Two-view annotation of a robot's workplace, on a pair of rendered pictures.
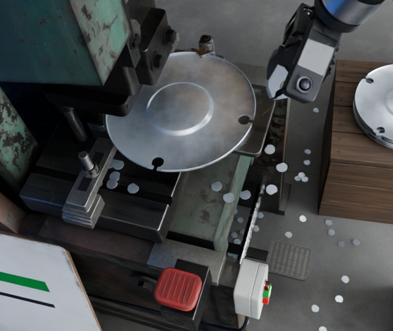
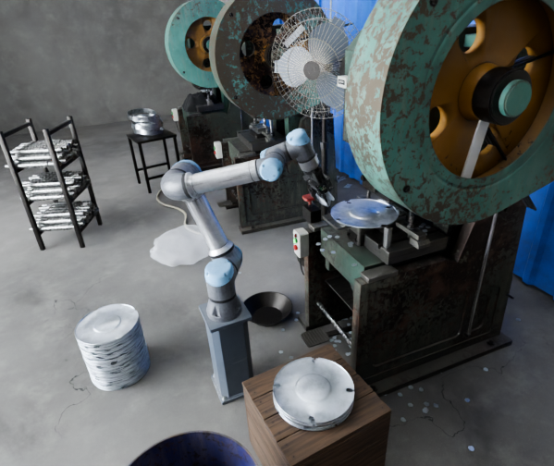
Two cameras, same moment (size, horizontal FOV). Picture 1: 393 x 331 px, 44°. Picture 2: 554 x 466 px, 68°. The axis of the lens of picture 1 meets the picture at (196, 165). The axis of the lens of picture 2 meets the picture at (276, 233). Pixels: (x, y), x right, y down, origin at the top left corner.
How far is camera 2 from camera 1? 202 cm
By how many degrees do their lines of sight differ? 86
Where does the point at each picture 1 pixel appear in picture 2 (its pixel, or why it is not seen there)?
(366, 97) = (339, 376)
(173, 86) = (375, 214)
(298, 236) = not seen: hidden behind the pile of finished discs
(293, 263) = (311, 336)
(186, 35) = not seen: outside the picture
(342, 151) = (326, 349)
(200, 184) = (343, 235)
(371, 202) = not seen: hidden behind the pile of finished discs
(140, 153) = (357, 202)
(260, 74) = (374, 273)
